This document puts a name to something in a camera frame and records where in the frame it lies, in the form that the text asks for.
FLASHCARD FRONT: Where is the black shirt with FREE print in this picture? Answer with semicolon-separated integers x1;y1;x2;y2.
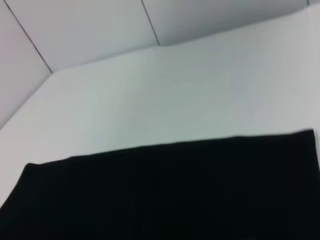
0;127;320;240

